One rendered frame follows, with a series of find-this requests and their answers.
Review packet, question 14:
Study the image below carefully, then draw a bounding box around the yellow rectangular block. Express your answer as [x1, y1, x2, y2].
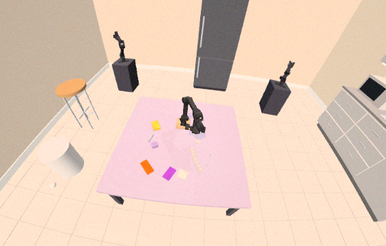
[152, 120, 160, 131]

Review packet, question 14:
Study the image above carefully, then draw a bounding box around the orange flat bar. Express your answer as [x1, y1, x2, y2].
[141, 160, 154, 174]

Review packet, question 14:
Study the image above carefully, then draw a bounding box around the purple flat rectangular block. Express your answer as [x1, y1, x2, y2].
[162, 167, 176, 180]

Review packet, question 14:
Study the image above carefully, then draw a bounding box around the pale purple block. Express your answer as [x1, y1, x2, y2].
[151, 141, 158, 148]

